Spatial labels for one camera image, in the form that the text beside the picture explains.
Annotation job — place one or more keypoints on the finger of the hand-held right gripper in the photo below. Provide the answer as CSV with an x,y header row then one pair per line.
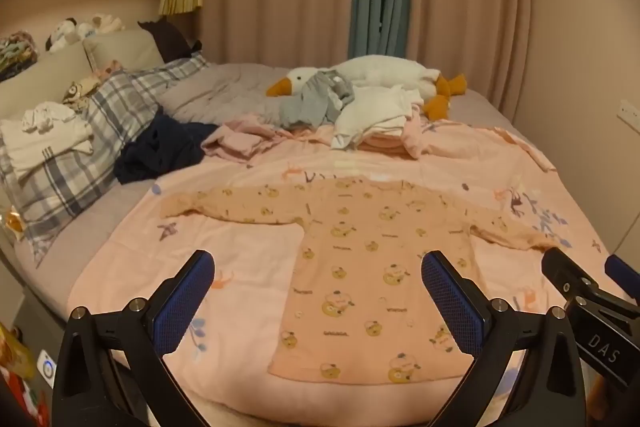
x,y
567,269
622,272

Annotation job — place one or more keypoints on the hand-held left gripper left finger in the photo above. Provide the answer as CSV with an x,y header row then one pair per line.
x,y
185,302

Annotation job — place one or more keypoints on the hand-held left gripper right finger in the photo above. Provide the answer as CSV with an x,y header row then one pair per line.
x,y
452,307

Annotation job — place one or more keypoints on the orange printed baby shirt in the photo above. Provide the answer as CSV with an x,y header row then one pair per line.
x,y
360,267

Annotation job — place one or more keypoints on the pink printed blanket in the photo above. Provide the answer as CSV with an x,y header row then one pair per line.
x,y
240,217

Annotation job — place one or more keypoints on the navy cloth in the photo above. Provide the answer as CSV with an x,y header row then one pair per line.
x,y
160,147

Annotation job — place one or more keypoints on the plaid pillow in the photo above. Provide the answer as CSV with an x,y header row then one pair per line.
x,y
165,77
60,197

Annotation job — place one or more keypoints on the pink crumpled garment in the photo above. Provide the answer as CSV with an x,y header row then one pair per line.
x,y
235,142

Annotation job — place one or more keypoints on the pink folded garment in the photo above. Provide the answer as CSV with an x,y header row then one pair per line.
x,y
415,142

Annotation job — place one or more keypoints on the yellow packet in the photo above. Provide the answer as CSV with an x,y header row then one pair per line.
x,y
15,352

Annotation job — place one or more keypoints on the shiny orange wrapper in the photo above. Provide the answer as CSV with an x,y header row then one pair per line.
x,y
12,223

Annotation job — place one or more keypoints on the red patterned bag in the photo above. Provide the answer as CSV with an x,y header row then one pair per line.
x,y
22,402

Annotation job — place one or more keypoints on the white folded striped garment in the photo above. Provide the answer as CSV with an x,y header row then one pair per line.
x,y
45,152

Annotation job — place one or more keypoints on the white crumpled cloth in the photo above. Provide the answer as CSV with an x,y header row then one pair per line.
x,y
47,117

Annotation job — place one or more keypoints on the grey garment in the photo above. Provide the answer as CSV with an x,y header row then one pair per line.
x,y
305,104

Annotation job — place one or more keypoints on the cartoon printed cushion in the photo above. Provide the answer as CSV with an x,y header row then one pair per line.
x,y
80,94

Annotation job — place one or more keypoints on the pink plush toy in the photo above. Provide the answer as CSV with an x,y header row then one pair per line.
x,y
110,72

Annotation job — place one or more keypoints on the white goose plush toy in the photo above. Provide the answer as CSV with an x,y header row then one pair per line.
x,y
385,69

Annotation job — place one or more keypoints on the beige headboard cushion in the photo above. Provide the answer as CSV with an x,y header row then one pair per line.
x,y
120,49
40,77

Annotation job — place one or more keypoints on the dark brown cloth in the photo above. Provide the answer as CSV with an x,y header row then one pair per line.
x,y
167,39

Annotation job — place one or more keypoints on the black and white plush toy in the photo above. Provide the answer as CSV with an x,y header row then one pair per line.
x,y
62,34

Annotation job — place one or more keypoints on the colourful knitted cloth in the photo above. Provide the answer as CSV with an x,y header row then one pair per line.
x,y
17,52

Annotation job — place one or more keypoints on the white wall socket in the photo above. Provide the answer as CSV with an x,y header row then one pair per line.
x,y
631,116

